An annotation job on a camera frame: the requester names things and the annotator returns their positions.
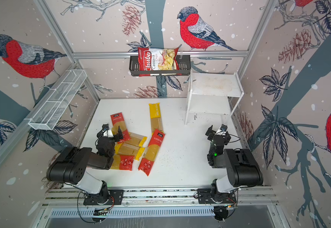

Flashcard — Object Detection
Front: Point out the red spaghetti bag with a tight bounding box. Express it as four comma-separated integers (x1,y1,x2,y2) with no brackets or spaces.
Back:
110,154,134,171
110,113,130,144
138,129,165,176

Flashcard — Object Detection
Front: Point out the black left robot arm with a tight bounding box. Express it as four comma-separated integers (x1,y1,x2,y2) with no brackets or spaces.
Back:
46,123,124,207

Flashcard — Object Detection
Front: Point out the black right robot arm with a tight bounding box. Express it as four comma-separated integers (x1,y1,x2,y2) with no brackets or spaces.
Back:
205,124,263,203

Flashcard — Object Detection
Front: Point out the yellow pasta bag lower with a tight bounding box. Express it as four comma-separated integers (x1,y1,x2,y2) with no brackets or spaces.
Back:
115,142,145,161

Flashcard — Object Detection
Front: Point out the yellow pasta bag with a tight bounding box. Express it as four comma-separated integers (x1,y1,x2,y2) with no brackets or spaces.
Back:
125,132,147,147
149,103,164,133
115,142,145,161

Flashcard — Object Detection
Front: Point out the yellow pasta bag upper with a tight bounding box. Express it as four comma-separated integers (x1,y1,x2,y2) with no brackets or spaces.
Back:
125,132,147,147

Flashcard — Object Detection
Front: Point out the yellow pasta bag far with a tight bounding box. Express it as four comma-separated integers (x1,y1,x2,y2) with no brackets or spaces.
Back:
149,103,164,133

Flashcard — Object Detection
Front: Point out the white two-tier shelf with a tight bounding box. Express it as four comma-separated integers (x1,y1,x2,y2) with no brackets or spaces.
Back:
185,71,244,124

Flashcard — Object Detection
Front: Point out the red cassava chips bag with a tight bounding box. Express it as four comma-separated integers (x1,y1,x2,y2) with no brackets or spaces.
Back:
138,47,179,71

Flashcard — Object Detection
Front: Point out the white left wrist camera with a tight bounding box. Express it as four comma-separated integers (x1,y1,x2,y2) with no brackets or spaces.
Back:
101,123,113,138

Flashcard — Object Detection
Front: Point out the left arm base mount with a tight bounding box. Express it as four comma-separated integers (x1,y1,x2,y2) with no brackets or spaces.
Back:
83,190,124,206

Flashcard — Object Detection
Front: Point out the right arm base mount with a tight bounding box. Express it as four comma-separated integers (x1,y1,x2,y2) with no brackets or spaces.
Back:
194,188,237,205

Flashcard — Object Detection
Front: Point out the white wire mesh basket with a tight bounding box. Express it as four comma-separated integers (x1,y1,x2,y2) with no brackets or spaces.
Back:
28,69,87,130

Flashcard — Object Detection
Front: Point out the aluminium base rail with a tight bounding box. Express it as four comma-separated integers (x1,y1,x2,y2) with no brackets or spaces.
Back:
39,186,280,208

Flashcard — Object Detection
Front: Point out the black wire wall basket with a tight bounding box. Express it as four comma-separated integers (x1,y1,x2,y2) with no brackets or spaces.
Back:
129,55,191,77

